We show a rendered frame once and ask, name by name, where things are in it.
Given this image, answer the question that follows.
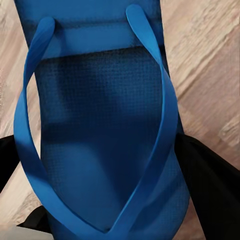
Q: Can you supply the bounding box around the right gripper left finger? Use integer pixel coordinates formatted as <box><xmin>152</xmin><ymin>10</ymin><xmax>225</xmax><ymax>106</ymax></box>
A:
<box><xmin>0</xmin><ymin>135</ymin><xmax>20</xmax><ymax>193</ymax></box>

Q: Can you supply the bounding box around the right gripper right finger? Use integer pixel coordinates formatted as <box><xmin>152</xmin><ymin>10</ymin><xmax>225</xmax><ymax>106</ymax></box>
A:
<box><xmin>174</xmin><ymin>133</ymin><xmax>240</xmax><ymax>240</ymax></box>

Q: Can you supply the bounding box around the sandal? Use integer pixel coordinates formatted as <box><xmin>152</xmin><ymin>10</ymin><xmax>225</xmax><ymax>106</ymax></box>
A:
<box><xmin>13</xmin><ymin>0</ymin><xmax>191</xmax><ymax>240</ymax></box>

